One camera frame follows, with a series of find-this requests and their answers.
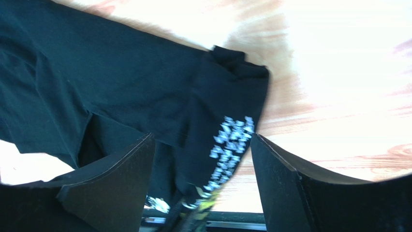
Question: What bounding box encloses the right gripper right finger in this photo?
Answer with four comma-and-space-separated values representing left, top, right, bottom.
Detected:
250, 134, 412, 232

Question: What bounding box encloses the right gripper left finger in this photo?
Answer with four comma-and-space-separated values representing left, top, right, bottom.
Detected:
0, 134, 155, 232

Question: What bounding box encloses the black t shirt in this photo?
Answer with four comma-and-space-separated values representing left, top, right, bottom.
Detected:
0, 0, 270, 232

